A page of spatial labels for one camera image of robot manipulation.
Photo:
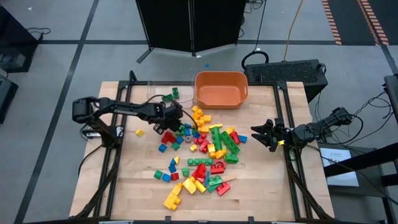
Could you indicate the blue triangle block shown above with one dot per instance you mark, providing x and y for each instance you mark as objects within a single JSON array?
[{"x": 172, "y": 161}]

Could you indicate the black computer case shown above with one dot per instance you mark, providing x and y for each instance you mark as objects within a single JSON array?
[{"x": 286, "y": 73}]

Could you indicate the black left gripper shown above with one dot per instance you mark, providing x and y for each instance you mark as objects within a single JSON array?
[{"x": 172, "y": 116}]

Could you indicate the small green block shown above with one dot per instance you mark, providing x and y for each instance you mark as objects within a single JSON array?
[
  {"x": 175, "y": 146},
  {"x": 158, "y": 174},
  {"x": 185, "y": 171}
]

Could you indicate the clear plastic bin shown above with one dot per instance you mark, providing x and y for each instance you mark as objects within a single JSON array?
[{"x": 152, "y": 93}]

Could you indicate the black partition screen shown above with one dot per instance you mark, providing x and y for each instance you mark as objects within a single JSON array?
[{"x": 192, "y": 21}]

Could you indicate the thin blue bar block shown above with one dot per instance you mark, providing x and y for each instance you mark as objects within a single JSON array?
[{"x": 206, "y": 179}]

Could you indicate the long green stud block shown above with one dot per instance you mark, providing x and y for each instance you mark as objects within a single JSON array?
[
  {"x": 230, "y": 142},
  {"x": 216, "y": 138}
]

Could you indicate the red arch block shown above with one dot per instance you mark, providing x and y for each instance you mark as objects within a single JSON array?
[{"x": 220, "y": 164}]

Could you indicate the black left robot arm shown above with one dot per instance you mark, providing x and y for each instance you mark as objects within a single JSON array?
[{"x": 124, "y": 109}]

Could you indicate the large red block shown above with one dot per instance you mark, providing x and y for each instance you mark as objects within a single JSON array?
[{"x": 199, "y": 170}]

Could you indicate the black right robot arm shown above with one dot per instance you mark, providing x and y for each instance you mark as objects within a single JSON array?
[{"x": 317, "y": 129}]

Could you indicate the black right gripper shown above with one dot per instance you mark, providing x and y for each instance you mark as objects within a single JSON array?
[{"x": 281, "y": 135}]

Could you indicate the wooden plank block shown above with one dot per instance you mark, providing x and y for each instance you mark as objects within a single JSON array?
[{"x": 229, "y": 178}]

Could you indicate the red stud block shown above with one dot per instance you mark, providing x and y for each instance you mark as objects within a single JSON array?
[
  {"x": 234, "y": 137},
  {"x": 223, "y": 188},
  {"x": 217, "y": 170},
  {"x": 168, "y": 137}
]

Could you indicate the dark grey case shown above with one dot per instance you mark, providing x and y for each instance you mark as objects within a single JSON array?
[{"x": 6, "y": 93}]

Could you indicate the small green brick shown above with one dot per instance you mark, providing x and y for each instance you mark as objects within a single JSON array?
[
  {"x": 167, "y": 98},
  {"x": 175, "y": 92}
]

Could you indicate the white paper sheet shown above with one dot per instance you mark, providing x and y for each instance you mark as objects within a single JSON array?
[{"x": 339, "y": 166}]

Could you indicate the thin yellow bar block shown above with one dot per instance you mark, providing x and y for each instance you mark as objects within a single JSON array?
[{"x": 215, "y": 126}]

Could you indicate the small wooden cube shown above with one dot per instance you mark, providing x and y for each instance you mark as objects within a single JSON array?
[{"x": 188, "y": 139}]

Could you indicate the green wedge block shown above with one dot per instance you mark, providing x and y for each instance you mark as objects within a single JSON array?
[{"x": 213, "y": 188}]

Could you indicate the large yellow stud block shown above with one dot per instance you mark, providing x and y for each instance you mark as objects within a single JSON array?
[{"x": 172, "y": 201}]

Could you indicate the small yellow block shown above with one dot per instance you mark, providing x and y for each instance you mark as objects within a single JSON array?
[
  {"x": 139, "y": 132},
  {"x": 193, "y": 147}
]

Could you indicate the orange plastic bin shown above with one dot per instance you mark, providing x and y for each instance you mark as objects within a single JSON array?
[{"x": 220, "y": 93}]

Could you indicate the black side desk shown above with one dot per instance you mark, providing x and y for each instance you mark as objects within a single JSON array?
[{"x": 360, "y": 161}]

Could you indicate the yellow triangle block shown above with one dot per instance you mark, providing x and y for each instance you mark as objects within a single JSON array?
[{"x": 177, "y": 159}]

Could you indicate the black equipment cart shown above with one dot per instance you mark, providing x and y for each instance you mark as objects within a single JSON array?
[{"x": 15, "y": 43}]

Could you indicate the flat red block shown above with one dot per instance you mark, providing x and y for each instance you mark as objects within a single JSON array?
[{"x": 199, "y": 180}]

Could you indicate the yellow cylinder block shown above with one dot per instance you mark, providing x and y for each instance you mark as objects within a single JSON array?
[{"x": 200, "y": 186}]

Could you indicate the yellow hollow block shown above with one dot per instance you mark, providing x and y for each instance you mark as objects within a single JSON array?
[{"x": 189, "y": 185}]

